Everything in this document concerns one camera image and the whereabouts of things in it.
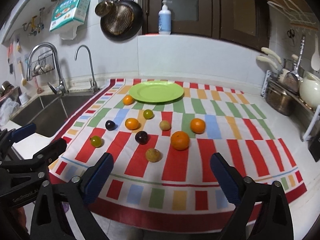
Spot green grape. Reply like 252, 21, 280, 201
143, 109, 154, 120
90, 135, 103, 148

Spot large orange mandarin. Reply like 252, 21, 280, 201
170, 131, 190, 151

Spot tan longan front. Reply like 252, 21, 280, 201
145, 148, 162, 163

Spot tan longan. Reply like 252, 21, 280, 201
159, 120, 171, 131
145, 148, 162, 163

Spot steel kitchen sink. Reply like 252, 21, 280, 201
11, 92, 93, 138

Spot tall chrome faucet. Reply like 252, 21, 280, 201
26, 42, 69, 95

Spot dark grape left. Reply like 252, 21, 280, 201
105, 120, 117, 131

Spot dark grape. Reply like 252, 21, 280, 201
105, 120, 117, 131
135, 131, 149, 145

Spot thin chrome faucet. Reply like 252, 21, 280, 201
74, 44, 100, 94

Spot small orange centre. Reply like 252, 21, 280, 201
125, 118, 140, 131

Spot dark grape centre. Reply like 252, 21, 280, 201
135, 131, 149, 145

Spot small orange near plate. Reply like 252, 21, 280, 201
123, 95, 135, 105

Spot orange mandarin right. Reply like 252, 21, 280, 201
190, 118, 206, 134

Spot steel pot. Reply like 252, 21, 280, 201
265, 84, 296, 116

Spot colourful checked tablecloth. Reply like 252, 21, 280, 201
50, 79, 306, 233

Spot tan longan centre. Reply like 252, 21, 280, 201
159, 120, 171, 131

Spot green plate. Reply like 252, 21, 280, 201
129, 80, 184, 103

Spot white ceramic jug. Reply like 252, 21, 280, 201
299, 72, 320, 110

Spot steel ladle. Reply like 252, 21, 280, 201
283, 33, 305, 94

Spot teal paper box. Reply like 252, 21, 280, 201
49, 0, 91, 36

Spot white rice spoon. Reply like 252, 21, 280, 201
311, 34, 320, 72

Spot small brass pan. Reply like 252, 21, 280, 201
95, 0, 115, 17

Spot large black frying pan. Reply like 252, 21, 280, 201
100, 0, 143, 42

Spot black scissors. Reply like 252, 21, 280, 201
287, 29, 295, 47

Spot white blue pump bottle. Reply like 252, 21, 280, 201
158, 0, 171, 35

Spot dark wooden cabinet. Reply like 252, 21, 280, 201
142, 0, 270, 50

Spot wire sponge basket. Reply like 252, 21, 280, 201
31, 50, 55, 76

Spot white knife handle lower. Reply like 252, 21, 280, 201
256, 55, 278, 72

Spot white knife handle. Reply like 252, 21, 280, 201
261, 47, 282, 64
256, 55, 278, 72

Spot white knife handle upper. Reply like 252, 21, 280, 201
261, 47, 282, 64

